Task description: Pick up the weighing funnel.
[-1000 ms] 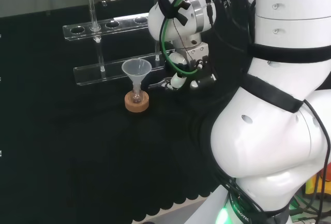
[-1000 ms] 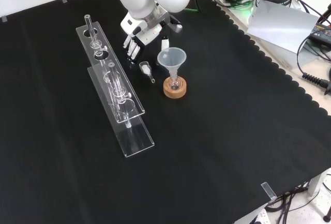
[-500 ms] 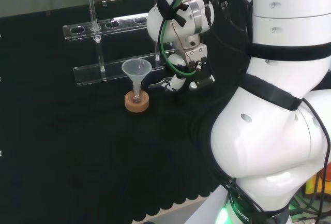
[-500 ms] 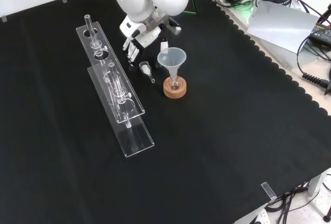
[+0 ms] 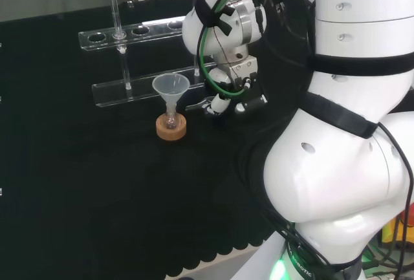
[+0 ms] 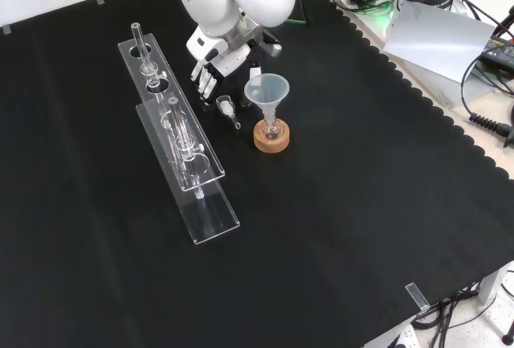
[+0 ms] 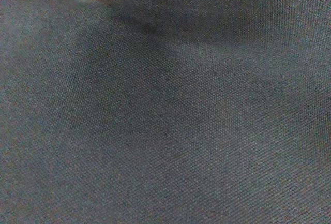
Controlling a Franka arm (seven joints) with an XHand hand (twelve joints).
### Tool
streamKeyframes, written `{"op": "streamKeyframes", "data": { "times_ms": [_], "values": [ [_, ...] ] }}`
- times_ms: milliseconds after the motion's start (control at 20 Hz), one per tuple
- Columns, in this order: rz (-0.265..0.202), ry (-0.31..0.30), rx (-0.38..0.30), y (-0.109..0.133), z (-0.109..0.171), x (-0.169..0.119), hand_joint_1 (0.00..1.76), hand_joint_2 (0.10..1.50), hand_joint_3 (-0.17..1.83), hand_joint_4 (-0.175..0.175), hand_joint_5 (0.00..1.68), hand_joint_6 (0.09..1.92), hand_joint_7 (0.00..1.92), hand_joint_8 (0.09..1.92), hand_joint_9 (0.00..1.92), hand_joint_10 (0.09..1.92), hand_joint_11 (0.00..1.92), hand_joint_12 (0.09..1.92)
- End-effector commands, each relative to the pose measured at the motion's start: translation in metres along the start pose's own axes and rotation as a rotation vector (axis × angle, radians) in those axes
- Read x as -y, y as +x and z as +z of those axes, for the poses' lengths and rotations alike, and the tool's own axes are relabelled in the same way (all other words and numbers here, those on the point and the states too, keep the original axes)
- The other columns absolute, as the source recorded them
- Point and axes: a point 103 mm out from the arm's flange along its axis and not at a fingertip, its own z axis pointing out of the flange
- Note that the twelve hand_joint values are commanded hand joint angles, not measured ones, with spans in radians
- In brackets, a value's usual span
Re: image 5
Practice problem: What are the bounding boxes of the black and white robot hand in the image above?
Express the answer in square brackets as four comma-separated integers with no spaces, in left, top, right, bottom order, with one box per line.
[202,54,269,116]

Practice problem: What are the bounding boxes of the clear weighing funnel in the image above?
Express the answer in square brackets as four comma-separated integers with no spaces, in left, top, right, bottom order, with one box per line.
[185,98,212,112]

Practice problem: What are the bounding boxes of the translucent plastic funnel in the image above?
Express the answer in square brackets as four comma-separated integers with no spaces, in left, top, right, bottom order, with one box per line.
[152,73,191,113]

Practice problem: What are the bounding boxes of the clear funnel stand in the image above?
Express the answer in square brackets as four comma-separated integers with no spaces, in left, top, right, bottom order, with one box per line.
[78,0,221,109]

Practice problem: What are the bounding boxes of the small round-bottom glass flask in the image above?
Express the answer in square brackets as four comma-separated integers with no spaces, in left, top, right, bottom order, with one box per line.
[162,108,180,130]

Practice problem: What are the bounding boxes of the black cloth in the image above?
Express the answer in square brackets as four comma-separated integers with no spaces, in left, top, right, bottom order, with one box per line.
[0,0,313,280]

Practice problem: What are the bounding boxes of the yellow stop button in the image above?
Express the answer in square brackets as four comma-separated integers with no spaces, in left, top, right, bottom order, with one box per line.
[381,217,409,246]

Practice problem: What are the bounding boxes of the green cable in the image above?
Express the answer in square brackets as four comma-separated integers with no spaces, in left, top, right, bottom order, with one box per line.
[198,0,248,98]

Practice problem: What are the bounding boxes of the cork ring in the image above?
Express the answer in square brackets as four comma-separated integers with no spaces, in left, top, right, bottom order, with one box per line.
[155,113,188,141]

